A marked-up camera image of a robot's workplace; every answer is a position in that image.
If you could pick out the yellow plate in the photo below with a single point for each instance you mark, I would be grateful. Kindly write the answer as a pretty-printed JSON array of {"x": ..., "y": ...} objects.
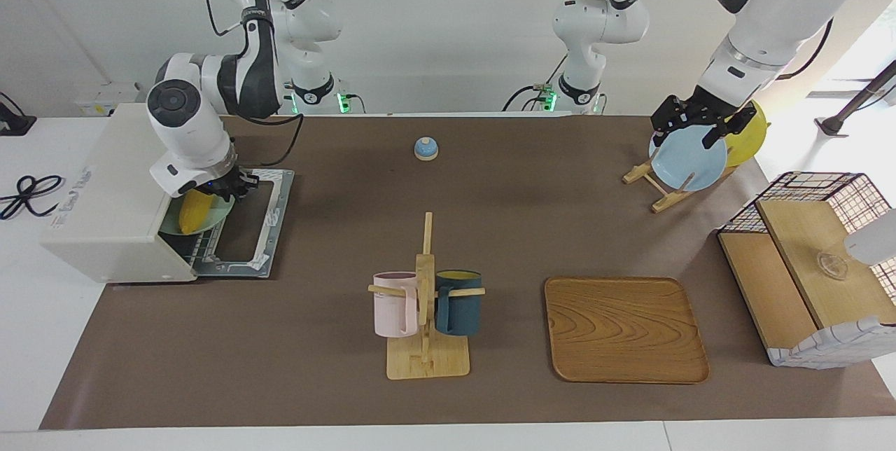
[{"x": 749, "y": 139}]

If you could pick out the cream toaster oven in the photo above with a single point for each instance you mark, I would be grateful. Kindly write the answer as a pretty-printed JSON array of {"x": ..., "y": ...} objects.
[{"x": 105, "y": 213}]

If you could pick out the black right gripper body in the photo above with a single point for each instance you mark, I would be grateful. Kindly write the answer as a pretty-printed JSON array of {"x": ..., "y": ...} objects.
[{"x": 234, "y": 181}]

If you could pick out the pale green plate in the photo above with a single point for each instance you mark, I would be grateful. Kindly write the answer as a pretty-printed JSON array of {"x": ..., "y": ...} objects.
[{"x": 220, "y": 214}]

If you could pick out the clear glass cup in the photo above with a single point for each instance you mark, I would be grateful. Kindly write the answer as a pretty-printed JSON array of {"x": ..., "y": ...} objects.
[{"x": 833, "y": 265}]

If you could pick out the black clamp block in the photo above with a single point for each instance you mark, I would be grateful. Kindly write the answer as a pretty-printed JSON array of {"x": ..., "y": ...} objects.
[{"x": 14, "y": 122}]

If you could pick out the black stand pole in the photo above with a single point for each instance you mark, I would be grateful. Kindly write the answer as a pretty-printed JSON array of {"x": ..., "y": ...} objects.
[{"x": 861, "y": 97}]

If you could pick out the wooden plate rack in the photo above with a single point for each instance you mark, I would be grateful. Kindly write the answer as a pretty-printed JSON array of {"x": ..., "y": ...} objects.
[{"x": 665, "y": 199}]

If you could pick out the wooden mug tree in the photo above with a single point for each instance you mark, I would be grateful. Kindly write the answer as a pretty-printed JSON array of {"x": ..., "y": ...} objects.
[{"x": 427, "y": 363}]

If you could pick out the dark blue mug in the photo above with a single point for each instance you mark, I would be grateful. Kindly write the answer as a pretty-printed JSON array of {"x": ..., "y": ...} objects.
[{"x": 458, "y": 311}]

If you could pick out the white rounded object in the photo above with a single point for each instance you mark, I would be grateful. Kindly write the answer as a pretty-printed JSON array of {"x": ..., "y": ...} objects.
[{"x": 875, "y": 237}]

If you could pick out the yellow corn cob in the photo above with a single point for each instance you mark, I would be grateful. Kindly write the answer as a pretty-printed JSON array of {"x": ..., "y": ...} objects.
[{"x": 194, "y": 213}]

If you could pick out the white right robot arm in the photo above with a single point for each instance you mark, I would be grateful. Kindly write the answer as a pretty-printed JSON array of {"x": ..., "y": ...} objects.
[{"x": 189, "y": 129}]

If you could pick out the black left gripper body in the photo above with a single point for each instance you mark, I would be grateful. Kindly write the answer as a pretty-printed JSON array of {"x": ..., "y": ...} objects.
[{"x": 693, "y": 109}]

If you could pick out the white wall socket box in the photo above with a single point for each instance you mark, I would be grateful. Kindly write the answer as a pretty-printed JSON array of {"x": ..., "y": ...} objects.
[{"x": 105, "y": 99}]

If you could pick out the glass oven door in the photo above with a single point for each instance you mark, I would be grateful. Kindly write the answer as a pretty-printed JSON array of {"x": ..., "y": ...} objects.
[{"x": 276, "y": 213}]

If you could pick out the brown table mat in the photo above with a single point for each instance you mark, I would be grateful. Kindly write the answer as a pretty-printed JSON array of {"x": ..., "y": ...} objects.
[{"x": 490, "y": 227}]

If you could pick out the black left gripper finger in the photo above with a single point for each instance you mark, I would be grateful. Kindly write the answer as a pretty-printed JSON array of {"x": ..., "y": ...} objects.
[
  {"x": 663, "y": 136},
  {"x": 715, "y": 130}
]

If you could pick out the wooden serving tray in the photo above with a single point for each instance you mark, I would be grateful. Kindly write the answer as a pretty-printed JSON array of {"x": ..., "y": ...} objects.
[{"x": 623, "y": 328}]

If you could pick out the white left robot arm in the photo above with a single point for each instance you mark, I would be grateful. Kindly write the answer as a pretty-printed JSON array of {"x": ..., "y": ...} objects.
[{"x": 770, "y": 3}]

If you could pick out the pink mug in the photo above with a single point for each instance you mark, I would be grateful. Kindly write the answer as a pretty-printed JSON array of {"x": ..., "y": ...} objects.
[{"x": 393, "y": 307}]

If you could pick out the light blue plate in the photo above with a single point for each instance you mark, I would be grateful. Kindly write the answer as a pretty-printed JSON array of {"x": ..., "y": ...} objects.
[{"x": 689, "y": 164}]

